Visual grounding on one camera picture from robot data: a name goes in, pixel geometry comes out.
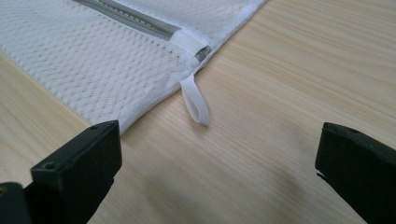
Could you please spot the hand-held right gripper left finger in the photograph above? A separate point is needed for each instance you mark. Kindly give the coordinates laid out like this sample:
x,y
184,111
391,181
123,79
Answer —
x,y
77,168

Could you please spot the white mesh laundry bag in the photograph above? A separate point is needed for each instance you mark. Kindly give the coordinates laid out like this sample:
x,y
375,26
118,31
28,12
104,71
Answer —
x,y
93,62

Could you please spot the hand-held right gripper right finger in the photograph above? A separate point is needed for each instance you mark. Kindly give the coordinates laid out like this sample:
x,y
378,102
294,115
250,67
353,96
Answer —
x,y
361,168

